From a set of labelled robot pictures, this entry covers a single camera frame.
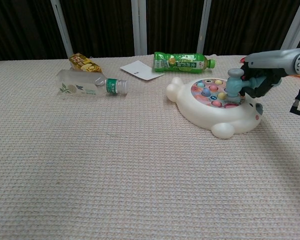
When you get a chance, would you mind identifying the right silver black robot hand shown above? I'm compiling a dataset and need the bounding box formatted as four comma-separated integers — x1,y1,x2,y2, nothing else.
239,48,300,99

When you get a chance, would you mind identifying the blue grey toy hammer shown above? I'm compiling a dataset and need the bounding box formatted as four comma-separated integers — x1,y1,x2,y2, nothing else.
226,68,283,104

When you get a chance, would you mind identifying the white bear whack-a-mole toy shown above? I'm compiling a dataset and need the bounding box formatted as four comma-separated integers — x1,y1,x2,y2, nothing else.
165,76,264,140

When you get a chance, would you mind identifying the yellow rubber chicken toy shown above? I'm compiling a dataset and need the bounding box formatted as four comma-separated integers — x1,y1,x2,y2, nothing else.
240,56,300,79

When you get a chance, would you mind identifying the green tea bottle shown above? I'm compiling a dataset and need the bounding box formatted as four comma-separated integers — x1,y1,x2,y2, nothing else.
153,51,216,75

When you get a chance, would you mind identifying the white paper card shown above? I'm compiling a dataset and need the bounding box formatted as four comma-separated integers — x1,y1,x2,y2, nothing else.
119,60,166,82

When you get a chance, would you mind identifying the beige woven tablecloth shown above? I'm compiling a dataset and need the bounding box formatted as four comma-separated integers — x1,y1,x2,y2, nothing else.
0,53,300,240

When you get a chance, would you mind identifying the gold snack packet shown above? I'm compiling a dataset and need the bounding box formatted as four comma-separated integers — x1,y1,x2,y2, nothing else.
68,52,104,74

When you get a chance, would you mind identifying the clear plastic water bottle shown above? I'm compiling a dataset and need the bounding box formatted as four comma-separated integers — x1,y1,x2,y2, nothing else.
55,69,129,98

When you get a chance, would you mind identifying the white metal frame post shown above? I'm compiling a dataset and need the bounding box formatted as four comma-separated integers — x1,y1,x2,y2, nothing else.
196,0,213,55
279,0,300,52
50,0,74,60
130,0,148,56

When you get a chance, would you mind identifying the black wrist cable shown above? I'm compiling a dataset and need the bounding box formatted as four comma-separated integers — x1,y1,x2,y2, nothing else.
289,79,300,118

